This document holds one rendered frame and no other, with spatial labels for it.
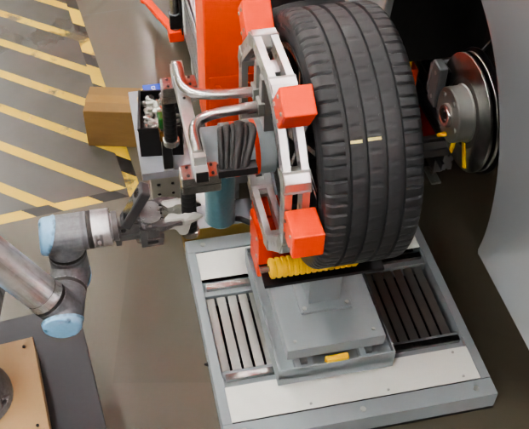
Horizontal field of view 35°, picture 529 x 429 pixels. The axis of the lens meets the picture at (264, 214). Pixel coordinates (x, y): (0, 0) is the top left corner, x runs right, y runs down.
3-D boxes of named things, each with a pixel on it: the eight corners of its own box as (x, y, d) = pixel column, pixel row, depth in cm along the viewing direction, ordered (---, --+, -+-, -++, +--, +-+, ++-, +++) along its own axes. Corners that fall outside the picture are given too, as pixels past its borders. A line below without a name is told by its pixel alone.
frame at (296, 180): (304, 292, 215) (317, 126, 176) (278, 296, 214) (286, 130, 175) (259, 153, 252) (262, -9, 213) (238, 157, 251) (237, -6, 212)
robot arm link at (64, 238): (41, 237, 202) (33, 208, 195) (93, 230, 204) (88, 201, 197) (42, 266, 196) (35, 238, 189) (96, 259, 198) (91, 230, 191)
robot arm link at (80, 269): (51, 303, 204) (43, 271, 195) (56, 266, 212) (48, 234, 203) (90, 302, 205) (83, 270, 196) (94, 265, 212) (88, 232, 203)
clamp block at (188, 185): (221, 191, 194) (221, 174, 190) (182, 196, 192) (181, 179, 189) (217, 176, 197) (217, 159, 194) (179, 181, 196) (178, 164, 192)
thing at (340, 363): (392, 368, 258) (396, 349, 251) (278, 387, 253) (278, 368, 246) (347, 248, 293) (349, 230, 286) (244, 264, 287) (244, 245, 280)
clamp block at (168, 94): (198, 101, 217) (197, 84, 213) (163, 105, 216) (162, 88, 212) (195, 89, 221) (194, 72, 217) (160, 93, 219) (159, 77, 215)
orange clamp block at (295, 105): (310, 125, 187) (319, 114, 178) (276, 130, 186) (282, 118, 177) (305, 95, 188) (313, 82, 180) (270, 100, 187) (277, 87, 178)
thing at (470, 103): (491, 194, 220) (508, 82, 202) (463, 197, 219) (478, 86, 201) (444, 135, 246) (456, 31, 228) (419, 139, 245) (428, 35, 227)
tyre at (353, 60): (414, 309, 211) (439, 66, 173) (322, 324, 207) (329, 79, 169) (339, 172, 263) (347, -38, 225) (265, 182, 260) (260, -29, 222)
